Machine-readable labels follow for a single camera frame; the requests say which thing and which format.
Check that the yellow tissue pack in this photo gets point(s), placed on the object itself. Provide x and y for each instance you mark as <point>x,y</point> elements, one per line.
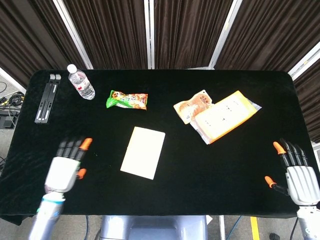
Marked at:
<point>225,115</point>

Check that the grey metal table leg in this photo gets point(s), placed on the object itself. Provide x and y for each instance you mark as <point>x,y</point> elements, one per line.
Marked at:
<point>222,227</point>

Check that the cream paper sheet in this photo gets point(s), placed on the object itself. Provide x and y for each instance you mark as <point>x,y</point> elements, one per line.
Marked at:
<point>142,152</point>

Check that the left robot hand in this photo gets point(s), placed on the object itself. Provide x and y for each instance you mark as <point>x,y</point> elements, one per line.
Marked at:
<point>62,172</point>

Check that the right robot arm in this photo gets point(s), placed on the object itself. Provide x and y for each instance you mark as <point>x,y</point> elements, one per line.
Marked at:
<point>308,222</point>

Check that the clear plastic water bottle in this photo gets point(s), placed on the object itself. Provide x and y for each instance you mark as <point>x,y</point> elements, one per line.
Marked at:
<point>82,83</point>

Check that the black folding stand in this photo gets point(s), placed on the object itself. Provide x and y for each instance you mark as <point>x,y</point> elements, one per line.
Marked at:
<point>46,102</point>

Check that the green snack bag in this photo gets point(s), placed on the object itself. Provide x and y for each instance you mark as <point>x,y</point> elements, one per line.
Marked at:
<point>127,100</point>

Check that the orange snack pouch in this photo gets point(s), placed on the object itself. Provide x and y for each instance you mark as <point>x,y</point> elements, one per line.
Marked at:
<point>192,105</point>

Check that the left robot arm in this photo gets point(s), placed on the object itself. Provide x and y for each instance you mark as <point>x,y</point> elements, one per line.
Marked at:
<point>45,220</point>

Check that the brown curtain panel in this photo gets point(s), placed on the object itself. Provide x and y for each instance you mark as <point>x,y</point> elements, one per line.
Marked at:
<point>107,32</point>
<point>30,32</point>
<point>310,100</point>
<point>190,32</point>
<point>275,32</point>

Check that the yellow floor tape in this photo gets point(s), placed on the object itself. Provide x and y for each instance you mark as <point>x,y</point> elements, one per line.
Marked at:
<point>254,228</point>

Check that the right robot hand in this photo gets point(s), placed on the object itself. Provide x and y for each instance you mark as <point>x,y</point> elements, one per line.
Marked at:
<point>302,182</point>

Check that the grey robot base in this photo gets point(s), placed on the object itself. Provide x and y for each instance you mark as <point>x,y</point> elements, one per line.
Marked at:
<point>155,227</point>

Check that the black tablecloth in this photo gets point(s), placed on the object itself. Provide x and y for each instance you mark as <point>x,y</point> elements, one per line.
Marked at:
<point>200,175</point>

